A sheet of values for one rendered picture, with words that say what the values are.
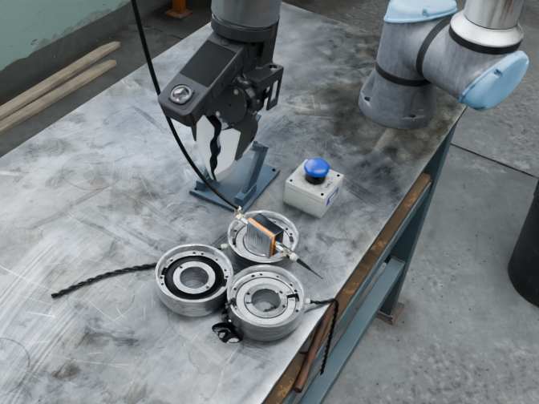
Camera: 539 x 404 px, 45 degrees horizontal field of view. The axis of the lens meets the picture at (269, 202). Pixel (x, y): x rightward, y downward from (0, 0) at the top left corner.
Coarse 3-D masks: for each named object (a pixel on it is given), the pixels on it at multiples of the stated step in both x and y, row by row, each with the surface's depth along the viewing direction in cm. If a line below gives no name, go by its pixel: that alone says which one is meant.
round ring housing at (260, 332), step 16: (240, 272) 89; (256, 272) 90; (272, 272) 91; (288, 272) 89; (240, 288) 89; (256, 288) 88; (272, 288) 89; (304, 304) 86; (240, 320) 84; (288, 320) 83; (256, 336) 84; (272, 336) 84
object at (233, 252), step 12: (252, 216) 98; (276, 216) 98; (240, 228) 97; (288, 228) 97; (228, 240) 93; (228, 252) 94; (240, 252) 91; (252, 252) 93; (240, 264) 92; (252, 264) 91; (264, 264) 91; (276, 264) 91; (288, 264) 93
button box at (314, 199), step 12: (300, 168) 105; (288, 180) 103; (300, 180) 103; (312, 180) 103; (324, 180) 103; (336, 180) 104; (288, 192) 104; (300, 192) 102; (312, 192) 101; (324, 192) 102; (336, 192) 105; (300, 204) 104; (312, 204) 103; (324, 204) 102
